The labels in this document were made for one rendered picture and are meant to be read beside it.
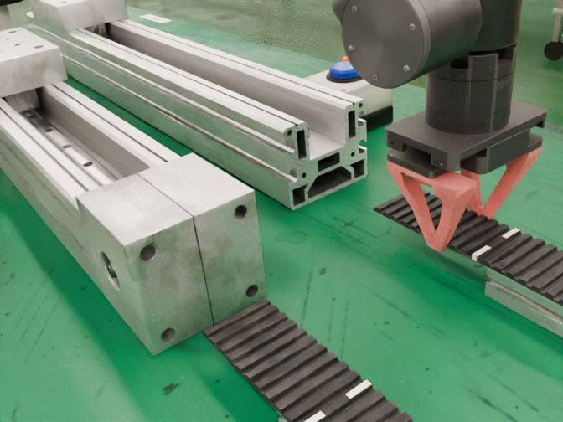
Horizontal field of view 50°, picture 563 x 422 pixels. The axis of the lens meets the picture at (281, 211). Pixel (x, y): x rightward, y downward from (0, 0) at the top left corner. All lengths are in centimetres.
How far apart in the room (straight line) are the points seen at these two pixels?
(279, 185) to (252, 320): 21
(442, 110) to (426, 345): 16
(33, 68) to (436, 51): 53
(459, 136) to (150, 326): 25
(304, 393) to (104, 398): 14
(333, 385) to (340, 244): 20
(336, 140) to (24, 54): 38
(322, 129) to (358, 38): 27
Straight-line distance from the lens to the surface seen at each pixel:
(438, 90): 42
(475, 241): 48
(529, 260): 46
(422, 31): 33
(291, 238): 54
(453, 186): 42
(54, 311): 52
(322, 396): 35
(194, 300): 44
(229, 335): 40
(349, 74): 72
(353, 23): 36
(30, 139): 62
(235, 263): 44
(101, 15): 106
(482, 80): 42
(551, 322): 45
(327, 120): 61
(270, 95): 68
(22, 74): 77
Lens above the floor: 108
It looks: 31 degrees down
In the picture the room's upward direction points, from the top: 6 degrees counter-clockwise
